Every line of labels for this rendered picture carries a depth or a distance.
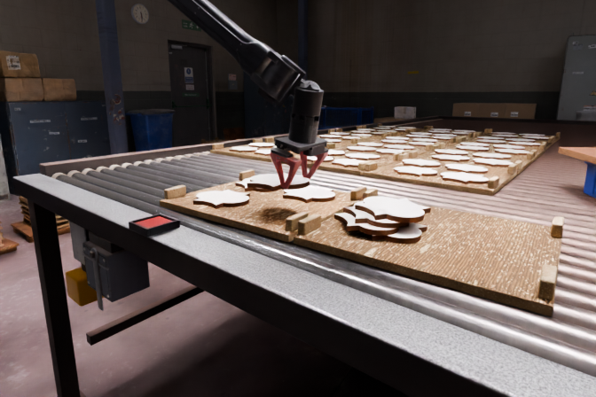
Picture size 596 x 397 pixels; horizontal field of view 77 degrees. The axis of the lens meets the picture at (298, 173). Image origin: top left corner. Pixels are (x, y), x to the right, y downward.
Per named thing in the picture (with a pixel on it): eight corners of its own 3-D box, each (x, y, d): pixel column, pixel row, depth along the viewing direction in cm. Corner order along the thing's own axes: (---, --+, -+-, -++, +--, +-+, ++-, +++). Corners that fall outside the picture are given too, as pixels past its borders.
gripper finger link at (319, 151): (279, 180, 82) (285, 138, 79) (300, 173, 87) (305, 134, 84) (305, 190, 78) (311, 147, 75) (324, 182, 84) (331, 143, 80)
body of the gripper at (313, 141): (272, 147, 76) (277, 111, 73) (302, 140, 84) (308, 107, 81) (298, 157, 72) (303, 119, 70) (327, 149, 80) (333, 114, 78)
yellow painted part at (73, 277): (80, 307, 104) (69, 226, 99) (67, 297, 110) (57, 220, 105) (109, 296, 110) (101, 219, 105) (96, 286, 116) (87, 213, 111)
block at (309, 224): (304, 236, 71) (304, 222, 70) (296, 234, 72) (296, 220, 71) (321, 227, 76) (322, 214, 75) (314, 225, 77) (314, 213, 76)
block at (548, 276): (552, 302, 48) (556, 283, 48) (536, 298, 50) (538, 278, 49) (555, 284, 53) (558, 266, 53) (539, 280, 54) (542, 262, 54)
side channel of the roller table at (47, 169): (48, 190, 136) (44, 165, 134) (42, 189, 140) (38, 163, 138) (438, 124, 443) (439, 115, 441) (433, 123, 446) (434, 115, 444)
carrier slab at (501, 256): (552, 317, 48) (552, 306, 47) (293, 244, 72) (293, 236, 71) (561, 236, 75) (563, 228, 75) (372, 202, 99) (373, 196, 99)
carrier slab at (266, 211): (288, 243, 72) (288, 235, 72) (160, 206, 95) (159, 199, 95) (368, 201, 100) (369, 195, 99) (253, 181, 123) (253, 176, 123)
